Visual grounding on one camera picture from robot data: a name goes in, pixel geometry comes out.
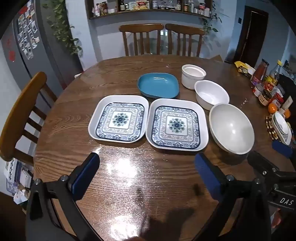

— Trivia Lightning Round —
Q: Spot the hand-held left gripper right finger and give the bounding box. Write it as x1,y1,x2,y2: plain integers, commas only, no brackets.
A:
194,152,272,241

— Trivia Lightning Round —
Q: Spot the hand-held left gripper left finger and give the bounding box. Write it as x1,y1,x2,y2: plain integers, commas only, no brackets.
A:
25,152,109,241

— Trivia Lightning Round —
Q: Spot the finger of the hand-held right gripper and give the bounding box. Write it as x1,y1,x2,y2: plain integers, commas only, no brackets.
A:
247,150,282,183
272,140,296,160

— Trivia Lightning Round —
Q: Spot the large white bowl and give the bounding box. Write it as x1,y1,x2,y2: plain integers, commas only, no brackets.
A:
209,103,255,155

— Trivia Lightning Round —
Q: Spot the blue patterned square plate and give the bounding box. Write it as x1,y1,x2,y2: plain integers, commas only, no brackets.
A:
145,98,209,151
88,95,149,142

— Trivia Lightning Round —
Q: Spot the medium white bowl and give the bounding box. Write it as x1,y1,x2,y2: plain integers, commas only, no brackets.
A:
194,80,230,110

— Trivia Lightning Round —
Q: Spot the small straight-sided white bowl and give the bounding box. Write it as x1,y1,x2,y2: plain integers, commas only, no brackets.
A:
181,64,207,90

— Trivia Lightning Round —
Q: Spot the small white patterned dish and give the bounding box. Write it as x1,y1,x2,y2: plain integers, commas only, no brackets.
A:
272,111,293,145

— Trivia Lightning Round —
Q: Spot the wooden bead trivet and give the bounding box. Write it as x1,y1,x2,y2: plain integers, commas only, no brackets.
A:
265,113,281,141

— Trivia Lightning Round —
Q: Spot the red-labelled jar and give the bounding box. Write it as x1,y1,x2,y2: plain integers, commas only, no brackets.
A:
272,87,285,108

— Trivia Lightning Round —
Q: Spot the dark sauce jar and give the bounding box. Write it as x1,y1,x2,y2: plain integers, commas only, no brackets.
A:
258,89,273,106

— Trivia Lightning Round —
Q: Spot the yellow-capped dark sauce bottle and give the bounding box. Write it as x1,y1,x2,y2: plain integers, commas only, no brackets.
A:
264,60,283,93

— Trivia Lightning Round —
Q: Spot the red sauce bottle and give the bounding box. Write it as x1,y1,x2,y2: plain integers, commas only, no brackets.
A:
251,59,270,87

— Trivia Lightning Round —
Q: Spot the yellow snack bag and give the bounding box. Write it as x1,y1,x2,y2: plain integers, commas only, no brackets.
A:
234,61,255,77

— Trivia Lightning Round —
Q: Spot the wooden chair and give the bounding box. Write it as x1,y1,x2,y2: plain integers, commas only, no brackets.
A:
165,23,206,57
119,23,164,57
0,71,58,163

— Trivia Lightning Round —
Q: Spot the dark wooden door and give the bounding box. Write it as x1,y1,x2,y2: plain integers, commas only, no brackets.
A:
232,6,270,67

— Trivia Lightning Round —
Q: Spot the grey refrigerator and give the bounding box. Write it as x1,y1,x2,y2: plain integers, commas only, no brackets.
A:
0,0,84,80

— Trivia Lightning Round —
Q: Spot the small green vine plant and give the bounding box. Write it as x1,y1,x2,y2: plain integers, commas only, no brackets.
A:
201,13,223,35

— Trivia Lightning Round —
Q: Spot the long green vine plant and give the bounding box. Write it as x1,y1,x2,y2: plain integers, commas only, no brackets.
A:
43,0,83,55

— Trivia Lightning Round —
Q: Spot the cluster of fridge photos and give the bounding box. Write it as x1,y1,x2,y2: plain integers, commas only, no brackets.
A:
17,6,41,61

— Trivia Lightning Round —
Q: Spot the row of shelf jars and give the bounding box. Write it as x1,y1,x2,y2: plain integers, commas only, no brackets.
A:
92,0,211,16

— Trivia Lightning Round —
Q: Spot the wooden wall shelf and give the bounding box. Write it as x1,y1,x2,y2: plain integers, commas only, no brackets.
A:
85,0,213,20

